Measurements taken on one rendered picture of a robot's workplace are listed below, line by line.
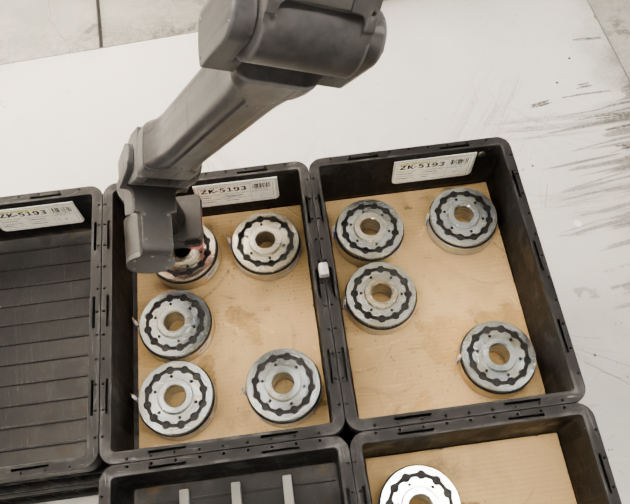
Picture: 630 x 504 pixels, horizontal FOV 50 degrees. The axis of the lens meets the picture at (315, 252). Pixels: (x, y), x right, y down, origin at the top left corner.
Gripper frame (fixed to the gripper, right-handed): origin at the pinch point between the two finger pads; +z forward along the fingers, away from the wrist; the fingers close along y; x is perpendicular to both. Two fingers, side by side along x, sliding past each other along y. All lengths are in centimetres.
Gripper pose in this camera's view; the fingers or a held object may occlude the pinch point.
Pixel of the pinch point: (180, 245)
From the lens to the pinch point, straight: 101.8
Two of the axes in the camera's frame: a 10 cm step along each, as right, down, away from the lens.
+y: 9.9, -1.3, -0.2
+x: -1.1, -9.2, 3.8
